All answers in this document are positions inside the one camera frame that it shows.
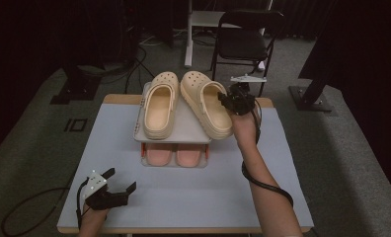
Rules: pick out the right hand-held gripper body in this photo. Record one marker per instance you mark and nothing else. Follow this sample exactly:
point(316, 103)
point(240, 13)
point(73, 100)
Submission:
point(241, 98)

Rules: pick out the cream clog shoe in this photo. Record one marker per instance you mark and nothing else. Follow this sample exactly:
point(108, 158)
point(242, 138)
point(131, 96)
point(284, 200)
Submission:
point(164, 79)
point(193, 80)

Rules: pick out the dark curtain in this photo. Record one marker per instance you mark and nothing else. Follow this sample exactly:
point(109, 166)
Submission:
point(374, 65)

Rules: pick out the pink slide slipper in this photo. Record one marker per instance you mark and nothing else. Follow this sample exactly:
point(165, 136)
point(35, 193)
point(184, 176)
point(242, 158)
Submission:
point(158, 154)
point(188, 155)

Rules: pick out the wooden table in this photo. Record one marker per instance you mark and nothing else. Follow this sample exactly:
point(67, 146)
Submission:
point(124, 98)

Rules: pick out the black folding chair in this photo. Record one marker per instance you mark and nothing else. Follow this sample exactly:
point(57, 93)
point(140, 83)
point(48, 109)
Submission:
point(243, 42)

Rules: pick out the white desk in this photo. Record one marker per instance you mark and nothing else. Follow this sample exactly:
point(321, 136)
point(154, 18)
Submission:
point(188, 49)

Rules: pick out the person's left hand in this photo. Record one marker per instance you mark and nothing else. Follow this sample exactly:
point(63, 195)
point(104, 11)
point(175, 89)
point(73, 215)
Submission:
point(93, 220)

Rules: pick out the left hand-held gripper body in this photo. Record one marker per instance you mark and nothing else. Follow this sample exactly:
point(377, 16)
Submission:
point(101, 197)

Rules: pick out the grey two-tier shoe rack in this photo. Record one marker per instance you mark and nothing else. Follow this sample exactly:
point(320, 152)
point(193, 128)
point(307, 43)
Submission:
point(187, 128)

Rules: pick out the person's right hand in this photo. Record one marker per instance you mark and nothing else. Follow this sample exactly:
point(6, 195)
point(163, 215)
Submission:
point(244, 128)

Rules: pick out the light blue table mat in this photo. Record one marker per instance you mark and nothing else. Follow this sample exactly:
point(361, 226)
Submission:
point(183, 197)

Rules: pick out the black metal stand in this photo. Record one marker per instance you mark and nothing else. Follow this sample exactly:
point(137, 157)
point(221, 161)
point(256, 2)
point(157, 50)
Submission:
point(310, 98)
point(78, 89)

